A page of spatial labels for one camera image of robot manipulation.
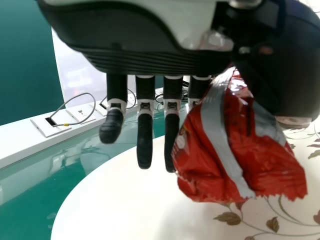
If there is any white socket strip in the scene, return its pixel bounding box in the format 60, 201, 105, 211
0, 86, 191, 171

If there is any red biscuit packet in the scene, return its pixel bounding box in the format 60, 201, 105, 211
171, 66, 309, 204

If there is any grey cable with yellow band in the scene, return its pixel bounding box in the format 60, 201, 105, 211
49, 92, 97, 127

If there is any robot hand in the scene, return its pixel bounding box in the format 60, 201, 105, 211
36, 0, 320, 174

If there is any plate with brown leaf pattern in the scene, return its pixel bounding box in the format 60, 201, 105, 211
49, 121, 320, 240

